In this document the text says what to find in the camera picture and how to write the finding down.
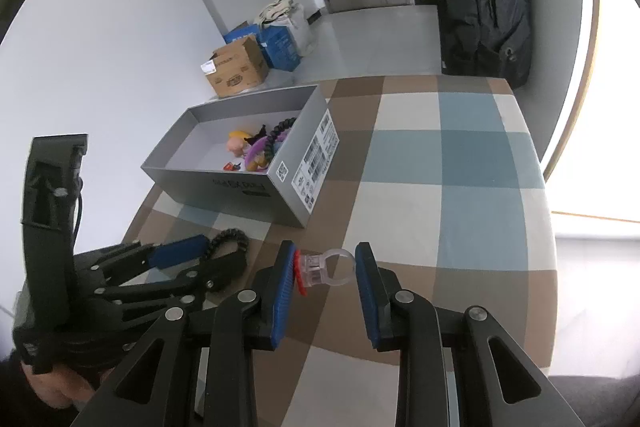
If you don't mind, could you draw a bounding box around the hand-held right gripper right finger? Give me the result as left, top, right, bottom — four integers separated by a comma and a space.
354, 242, 586, 427

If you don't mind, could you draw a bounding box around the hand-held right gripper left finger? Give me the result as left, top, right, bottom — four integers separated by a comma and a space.
70, 239, 301, 427

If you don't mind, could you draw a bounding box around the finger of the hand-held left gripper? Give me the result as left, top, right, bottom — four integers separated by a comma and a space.
92, 234, 211, 279
95, 259, 221, 324

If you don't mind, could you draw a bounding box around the clear plastic ring red gem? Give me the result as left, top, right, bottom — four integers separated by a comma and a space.
292, 248, 356, 295

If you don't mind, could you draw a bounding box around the large black beaded bracelet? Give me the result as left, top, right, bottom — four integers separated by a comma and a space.
204, 229, 249, 293

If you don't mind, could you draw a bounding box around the grey cardboard box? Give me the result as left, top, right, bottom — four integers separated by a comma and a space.
141, 85, 341, 229

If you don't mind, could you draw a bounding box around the purple ring bracelet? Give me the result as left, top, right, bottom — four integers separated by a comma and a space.
244, 129, 288, 172

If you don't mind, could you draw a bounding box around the small black beaded bracelet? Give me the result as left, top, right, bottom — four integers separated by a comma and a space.
262, 118, 299, 160

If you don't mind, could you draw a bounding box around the person's left forearm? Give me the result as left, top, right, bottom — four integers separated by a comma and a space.
0, 354, 76, 427

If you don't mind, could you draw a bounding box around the person's left hand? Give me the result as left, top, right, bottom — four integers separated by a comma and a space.
20, 356, 108, 410

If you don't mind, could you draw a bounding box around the checkered tablecloth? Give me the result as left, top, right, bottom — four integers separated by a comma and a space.
120, 75, 558, 383

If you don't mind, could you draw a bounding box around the brown cardboard box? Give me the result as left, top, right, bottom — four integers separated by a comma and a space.
201, 34, 269, 98

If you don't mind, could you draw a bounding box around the blue cardboard box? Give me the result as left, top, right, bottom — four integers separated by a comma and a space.
223, 21, 301, 72

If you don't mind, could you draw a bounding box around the white plastic bag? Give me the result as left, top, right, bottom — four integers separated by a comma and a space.
290, 4, 319, 58

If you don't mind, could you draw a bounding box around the beige cloth bag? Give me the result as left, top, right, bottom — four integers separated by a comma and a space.
252, 0, 301, 28

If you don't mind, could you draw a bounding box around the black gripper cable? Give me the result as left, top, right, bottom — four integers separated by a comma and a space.
70, 179, 86, 240

